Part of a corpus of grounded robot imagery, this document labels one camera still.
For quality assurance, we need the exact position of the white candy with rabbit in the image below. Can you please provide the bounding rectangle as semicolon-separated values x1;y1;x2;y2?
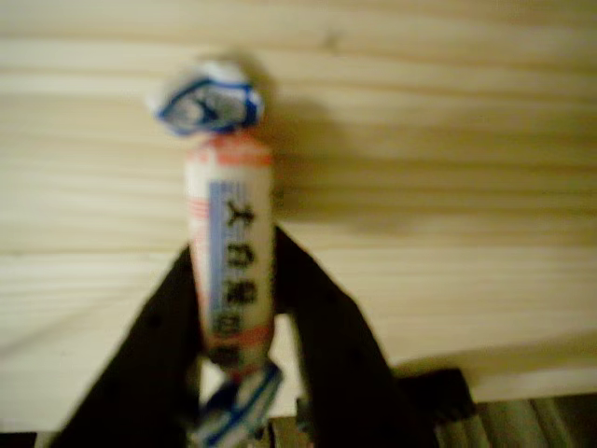
145;53;286;448

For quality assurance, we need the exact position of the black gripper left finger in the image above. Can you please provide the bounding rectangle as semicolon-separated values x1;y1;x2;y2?
50;246;206;448

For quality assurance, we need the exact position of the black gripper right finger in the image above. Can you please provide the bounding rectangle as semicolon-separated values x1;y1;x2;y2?
272;226;435;448

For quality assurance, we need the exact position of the grey curtain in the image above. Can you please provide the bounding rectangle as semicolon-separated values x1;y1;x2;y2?
465;399;597;448

